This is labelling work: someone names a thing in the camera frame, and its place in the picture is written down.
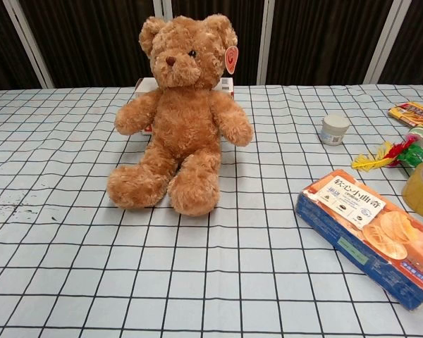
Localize brown plush teddy bear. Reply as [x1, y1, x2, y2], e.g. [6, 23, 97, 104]
[106, 13, 255, 216]

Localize white black grid tablecloth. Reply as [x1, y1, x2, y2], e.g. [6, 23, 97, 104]
[0, 83, 423, 338]

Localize white cardboard box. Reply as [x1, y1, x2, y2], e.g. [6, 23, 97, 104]
[133, 76, 235, 135]

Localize small white jar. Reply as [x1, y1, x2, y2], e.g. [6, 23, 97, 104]
[318, 114, 350, 146]

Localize orange blue cookie box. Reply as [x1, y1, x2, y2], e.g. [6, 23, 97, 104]
[295, 168, 423, 311]

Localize black folding screen white frames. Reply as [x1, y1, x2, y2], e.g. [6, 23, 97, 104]
[0, 0, 423, 91]

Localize colourful feather shuttlecock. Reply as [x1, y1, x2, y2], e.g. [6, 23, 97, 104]
[351, 126, 423, 173]

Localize yellow tape roll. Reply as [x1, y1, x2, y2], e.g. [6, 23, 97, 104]
[401, 161, 423, 223]

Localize yellow curry box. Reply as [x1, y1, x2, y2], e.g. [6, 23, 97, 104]
[388, 101, 423, 144]

